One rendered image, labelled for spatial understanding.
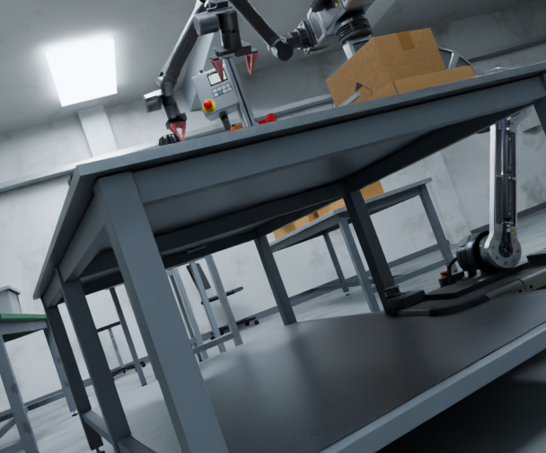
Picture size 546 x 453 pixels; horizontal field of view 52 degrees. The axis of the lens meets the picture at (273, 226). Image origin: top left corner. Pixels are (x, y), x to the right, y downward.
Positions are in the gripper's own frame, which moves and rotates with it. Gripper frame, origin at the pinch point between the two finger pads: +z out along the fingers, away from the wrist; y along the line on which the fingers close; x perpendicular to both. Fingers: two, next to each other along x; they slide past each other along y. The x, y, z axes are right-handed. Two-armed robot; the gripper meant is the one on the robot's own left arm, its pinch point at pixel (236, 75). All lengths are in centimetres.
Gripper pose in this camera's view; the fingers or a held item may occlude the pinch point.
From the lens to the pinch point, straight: 181.5
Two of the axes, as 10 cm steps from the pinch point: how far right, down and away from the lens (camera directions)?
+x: 4.3, 4.7, -7.7
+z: 1.1, 8.2, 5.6
